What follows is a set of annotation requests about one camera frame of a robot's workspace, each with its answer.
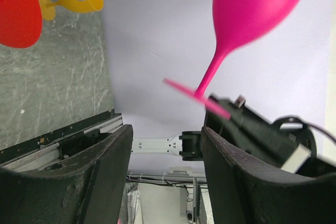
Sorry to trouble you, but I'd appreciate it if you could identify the red plastic wine glass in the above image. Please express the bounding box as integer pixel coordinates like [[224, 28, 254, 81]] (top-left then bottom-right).
[[1, 0, 43, 48]]

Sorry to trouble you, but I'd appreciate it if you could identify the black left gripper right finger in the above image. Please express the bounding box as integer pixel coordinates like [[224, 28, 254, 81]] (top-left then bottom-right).
[[201, 127, 335, 223]]

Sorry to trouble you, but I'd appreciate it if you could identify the pink plastic wine glass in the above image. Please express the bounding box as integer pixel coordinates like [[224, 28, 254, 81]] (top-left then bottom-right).
[[163, 0, 300, 119]]

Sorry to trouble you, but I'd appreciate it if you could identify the aluminium mounting rail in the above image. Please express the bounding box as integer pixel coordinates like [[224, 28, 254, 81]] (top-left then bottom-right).
[[1, 110, 123, 172]]

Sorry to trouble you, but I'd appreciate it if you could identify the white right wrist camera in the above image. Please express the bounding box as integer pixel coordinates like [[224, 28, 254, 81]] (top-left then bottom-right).
[[281, 144, 311, 174]]

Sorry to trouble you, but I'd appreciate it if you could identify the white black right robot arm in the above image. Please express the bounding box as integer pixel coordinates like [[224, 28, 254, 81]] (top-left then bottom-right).
[[131, 95, 335, 177]]

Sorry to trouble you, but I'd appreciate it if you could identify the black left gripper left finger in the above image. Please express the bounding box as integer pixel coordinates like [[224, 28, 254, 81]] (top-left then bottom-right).
[[1, 124, 133, 223]]

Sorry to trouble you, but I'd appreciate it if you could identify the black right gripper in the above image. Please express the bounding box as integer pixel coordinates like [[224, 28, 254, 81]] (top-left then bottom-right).
[[204, 93, 289, 167]]

